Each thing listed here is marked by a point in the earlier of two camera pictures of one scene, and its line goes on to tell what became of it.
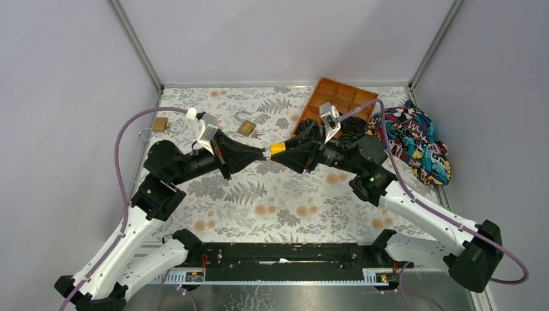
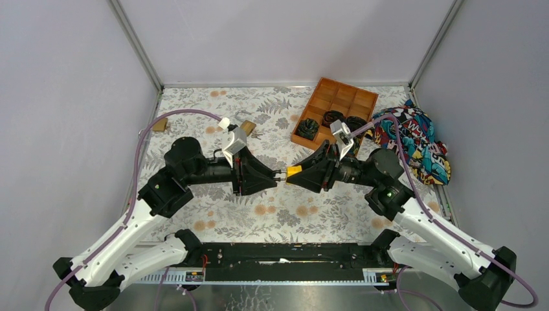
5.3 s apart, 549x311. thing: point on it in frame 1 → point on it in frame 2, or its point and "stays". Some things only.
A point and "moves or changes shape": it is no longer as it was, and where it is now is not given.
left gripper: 221,156 → 239,173
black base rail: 291,262 stays
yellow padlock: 276,148 moves or changes shape
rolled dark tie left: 308,127 stays
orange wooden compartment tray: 349,101 stays
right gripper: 301,153 → 313,178
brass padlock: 246,127 stays
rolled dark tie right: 354,126 stays
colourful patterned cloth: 410,133 stays
